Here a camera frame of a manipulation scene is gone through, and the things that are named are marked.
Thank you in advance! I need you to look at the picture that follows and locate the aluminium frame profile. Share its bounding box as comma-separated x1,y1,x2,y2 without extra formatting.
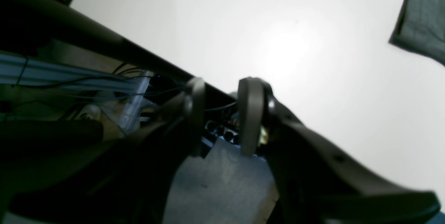
0,52,152,133

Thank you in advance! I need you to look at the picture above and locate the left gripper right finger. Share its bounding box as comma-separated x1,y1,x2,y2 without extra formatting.
238,78,441,224

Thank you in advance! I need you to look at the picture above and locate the dark grey T-shirt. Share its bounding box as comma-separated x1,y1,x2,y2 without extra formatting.
389,0,445,65

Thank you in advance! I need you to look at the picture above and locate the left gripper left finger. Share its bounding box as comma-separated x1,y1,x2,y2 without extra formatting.
1,78,205,224

